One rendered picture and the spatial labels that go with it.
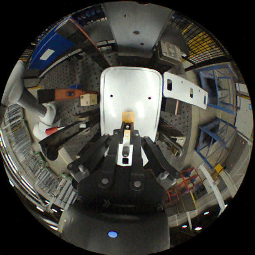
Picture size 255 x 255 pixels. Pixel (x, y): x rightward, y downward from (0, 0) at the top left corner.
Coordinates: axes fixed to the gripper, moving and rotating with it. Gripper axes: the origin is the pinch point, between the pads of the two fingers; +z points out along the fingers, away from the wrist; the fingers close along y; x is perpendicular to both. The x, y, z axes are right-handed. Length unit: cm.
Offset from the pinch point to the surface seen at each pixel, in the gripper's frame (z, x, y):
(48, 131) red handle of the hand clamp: -5.4, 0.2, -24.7
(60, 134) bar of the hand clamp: -6.9, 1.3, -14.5
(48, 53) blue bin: -1, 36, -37
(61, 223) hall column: -302, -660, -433
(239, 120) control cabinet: 66, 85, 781
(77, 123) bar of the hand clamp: -0.9, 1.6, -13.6
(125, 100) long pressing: 9.0, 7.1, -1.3
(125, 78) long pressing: 9.0, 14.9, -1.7
